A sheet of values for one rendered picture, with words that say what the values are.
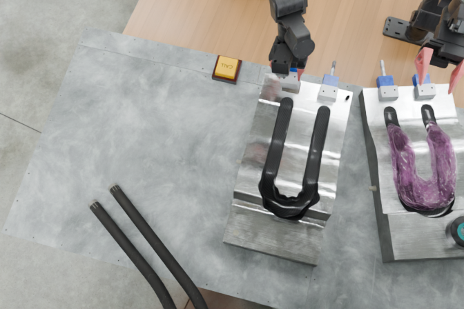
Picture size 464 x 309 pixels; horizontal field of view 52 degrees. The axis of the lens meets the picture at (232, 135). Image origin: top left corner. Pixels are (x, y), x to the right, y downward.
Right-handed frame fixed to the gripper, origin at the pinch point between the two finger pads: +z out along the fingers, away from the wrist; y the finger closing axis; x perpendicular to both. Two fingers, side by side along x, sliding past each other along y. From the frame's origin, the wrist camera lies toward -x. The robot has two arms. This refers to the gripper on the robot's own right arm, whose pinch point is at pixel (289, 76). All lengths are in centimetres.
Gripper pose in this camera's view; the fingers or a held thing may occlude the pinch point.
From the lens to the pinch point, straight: 135.0
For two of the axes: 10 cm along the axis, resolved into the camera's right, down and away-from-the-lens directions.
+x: 2.9, -7.5, 5.9
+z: 1.1, 6.4, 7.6
